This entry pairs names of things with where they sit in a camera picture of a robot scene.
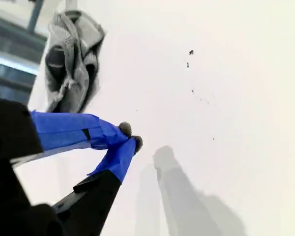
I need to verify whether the grey white-striped towel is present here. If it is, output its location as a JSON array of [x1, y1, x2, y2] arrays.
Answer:
[[44, 9, 107, 114]]

